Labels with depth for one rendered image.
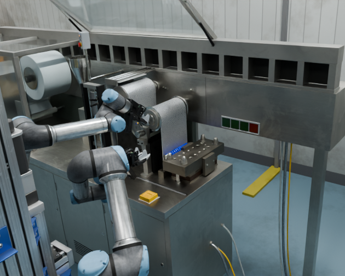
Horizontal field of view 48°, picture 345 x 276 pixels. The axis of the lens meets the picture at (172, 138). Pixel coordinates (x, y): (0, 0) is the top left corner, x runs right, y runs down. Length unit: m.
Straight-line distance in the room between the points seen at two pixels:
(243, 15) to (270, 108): 2.12
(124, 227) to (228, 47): 1.15
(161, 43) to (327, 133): 1.12
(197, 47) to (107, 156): 1.00
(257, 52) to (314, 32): 1.81
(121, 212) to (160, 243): 0.67
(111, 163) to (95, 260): 0.38
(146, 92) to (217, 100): 0.45
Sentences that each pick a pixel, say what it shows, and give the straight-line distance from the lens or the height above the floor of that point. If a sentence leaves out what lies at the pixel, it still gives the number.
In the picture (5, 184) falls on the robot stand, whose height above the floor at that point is 1.42.
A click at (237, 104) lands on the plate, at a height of 1.30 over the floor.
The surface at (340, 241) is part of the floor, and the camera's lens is 3.40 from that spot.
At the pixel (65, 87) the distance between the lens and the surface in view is 2.99.
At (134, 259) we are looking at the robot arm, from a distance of 1.50.
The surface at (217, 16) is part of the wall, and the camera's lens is 4.28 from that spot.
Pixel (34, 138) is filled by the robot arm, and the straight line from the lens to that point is 1.71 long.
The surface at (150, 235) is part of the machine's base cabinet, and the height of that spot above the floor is 0.69.
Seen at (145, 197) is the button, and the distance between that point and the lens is 2.06.
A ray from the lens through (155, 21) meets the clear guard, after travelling 2.37.
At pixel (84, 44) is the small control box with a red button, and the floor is 1.64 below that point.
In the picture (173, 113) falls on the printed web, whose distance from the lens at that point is 2.25.
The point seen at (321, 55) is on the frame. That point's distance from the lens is 1.97.
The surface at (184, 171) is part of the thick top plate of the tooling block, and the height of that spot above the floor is 1.00.
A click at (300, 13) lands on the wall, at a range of 3.89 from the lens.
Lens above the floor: 1.98
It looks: 22 degrees down
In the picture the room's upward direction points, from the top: 3 degrees counter-clockwise
